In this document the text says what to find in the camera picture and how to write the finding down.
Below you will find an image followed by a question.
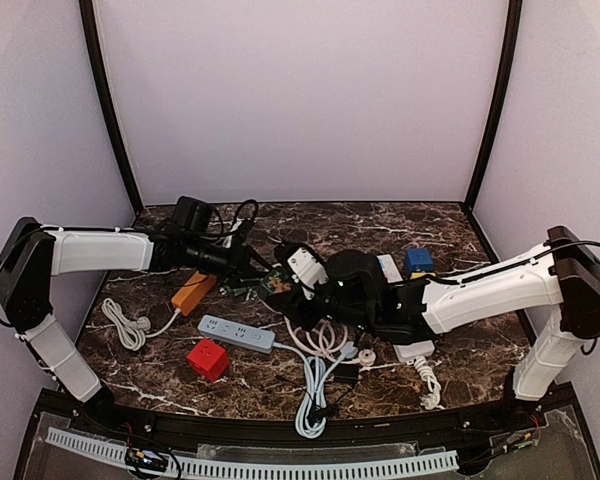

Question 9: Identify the green plug adapter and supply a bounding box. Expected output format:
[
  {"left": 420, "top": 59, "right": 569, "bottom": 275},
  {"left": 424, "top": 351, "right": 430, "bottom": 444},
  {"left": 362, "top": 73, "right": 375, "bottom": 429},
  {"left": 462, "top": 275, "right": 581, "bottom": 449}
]
[{"left": 220, "top": 285, "right": 251, "bottom": 298}]

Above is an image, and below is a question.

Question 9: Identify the white power strip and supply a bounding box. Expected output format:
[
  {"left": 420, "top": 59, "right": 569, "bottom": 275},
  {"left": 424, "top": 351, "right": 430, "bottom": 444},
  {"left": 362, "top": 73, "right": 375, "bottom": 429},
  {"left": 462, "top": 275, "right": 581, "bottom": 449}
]
[{"left": 377, "top": 254, "right": 435, "bottom": 365}]

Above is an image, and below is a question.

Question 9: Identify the yellow cube socket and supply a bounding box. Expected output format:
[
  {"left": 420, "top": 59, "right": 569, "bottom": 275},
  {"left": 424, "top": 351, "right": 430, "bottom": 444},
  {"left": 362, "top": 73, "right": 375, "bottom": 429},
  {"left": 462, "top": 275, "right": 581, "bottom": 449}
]
[{"left": 410, "top": 271, "right": 437, "bottom": 280}]

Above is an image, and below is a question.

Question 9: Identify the blue cube socket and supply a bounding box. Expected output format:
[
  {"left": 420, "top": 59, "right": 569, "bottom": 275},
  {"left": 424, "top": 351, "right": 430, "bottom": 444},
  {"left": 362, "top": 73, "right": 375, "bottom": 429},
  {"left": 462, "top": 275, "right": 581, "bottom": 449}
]
[{"left": 404, "top": 248, "right": 434, "bottom": 278}]

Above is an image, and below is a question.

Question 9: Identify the black plug adapter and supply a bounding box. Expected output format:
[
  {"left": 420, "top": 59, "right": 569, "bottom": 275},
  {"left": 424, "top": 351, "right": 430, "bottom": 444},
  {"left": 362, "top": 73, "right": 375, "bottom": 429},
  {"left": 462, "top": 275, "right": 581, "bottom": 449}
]
[{"left": 333, "top": 364, "right": 360, "bottom": 385}]

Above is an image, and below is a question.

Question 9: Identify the light blue power strip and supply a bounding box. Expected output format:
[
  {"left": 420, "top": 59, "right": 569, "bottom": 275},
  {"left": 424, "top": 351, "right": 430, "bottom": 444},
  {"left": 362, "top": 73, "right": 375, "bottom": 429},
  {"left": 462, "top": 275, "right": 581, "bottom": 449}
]
[{"left": 198, "top": 315, "right": 276, "bottom": 354}]

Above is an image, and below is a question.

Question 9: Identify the red cube socket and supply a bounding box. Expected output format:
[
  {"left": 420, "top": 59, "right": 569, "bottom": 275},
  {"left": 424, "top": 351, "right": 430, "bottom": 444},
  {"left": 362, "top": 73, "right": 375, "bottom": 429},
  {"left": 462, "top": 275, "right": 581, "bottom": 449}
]
[{"left": 187, "top": 338, "right": 230, "bottom": 382}]

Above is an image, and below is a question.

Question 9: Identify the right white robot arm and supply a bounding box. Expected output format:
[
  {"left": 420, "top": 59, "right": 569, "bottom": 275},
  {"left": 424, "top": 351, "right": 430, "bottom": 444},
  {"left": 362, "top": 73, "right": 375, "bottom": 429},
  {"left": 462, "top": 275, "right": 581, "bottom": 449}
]
[{"left": 268, "top": 226, "right": 600, "bottom": 402}]

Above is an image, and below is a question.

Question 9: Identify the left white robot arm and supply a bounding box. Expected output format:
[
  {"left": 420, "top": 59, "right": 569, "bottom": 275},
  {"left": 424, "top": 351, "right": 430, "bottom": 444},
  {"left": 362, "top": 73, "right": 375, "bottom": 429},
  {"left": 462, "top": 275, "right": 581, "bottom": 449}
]
[{"left": 0, "top": 217, "right": 270, "bottom": 404}]

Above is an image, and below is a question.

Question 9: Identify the orange power strip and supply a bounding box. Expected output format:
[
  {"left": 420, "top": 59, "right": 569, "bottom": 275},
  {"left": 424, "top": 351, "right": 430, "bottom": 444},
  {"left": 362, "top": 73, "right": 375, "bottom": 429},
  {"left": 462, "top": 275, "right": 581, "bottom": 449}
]
[{"left": 171, "top": 272, "right": 217, "bottom": 316}]

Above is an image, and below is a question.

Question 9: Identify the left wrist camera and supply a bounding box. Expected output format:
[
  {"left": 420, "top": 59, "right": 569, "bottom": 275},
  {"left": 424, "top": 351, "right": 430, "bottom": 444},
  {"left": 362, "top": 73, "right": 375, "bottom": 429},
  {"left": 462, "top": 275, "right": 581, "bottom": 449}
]
[{"left": 170, "top": 196, "right": 213, "bottom": 233}]

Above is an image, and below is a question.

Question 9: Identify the white strip coiled cable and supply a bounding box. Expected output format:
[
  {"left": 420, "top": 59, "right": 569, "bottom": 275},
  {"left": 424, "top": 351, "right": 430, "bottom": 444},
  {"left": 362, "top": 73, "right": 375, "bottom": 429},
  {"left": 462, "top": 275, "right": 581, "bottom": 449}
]
[{"left": 412, "top": 355, "right": 444, "bottom": 411}]

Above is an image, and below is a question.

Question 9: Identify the orange strip white cable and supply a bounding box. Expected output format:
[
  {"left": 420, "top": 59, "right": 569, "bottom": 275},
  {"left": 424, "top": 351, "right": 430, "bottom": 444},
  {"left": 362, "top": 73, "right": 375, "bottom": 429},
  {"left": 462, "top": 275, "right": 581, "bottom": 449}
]
[{"left": 100, "top": 297, "right": 180, "bottom": 352}]

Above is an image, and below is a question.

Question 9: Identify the black adapter thin cable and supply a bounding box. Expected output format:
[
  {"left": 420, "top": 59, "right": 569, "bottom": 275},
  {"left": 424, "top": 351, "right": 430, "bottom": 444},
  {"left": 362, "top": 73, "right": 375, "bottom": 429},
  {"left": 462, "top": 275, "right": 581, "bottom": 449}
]
[{"left": 272, "top": 372, "right": 356, "bottom": 424}]

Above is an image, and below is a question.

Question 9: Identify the light blue cable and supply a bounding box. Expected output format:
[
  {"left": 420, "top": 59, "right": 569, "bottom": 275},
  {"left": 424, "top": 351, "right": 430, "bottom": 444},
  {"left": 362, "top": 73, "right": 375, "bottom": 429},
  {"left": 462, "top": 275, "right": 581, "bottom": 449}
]
[{"left": 272, "top": 339, "right": 359, "bottom": 441}]

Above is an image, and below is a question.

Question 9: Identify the white slotted cable duct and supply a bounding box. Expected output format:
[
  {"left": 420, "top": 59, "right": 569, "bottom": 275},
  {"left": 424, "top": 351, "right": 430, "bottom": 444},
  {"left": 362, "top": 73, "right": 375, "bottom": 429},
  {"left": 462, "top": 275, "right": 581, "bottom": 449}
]
[{"left": 45, "top": 427, "right": 458, "bottom": 479}]

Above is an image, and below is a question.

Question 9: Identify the black front rail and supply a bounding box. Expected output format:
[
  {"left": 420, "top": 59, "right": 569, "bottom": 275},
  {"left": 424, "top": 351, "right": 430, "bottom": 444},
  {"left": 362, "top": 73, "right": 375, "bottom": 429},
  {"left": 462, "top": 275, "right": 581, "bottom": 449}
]
[{"left": 39, "top": 389, "right": 576, "bottom": 456}]

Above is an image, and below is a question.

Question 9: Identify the left black frame post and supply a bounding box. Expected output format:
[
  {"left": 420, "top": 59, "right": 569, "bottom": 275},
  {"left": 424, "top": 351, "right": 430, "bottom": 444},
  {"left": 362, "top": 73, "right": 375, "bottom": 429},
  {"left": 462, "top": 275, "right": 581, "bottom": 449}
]
[{"left": 78, "top": 0, "right": 144, "bottom": 215}]

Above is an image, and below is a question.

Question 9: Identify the black frame post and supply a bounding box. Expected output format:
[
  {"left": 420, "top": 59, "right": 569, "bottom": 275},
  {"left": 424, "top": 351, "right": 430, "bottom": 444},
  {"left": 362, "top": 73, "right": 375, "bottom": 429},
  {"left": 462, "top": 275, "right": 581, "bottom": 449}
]
[
  {"left": 78, "top": 0, "right": 144, "bottom": 215},
  {"left": 464, "top": 0, "right": 523, "bottom": 211}
]

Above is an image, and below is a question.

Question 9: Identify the right black frame post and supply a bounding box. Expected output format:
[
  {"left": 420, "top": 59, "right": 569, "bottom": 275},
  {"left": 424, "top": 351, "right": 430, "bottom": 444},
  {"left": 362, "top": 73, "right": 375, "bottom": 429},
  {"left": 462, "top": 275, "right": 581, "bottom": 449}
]
[{"left": 464, "top": 0, "right": 523, "bottom": 211}]

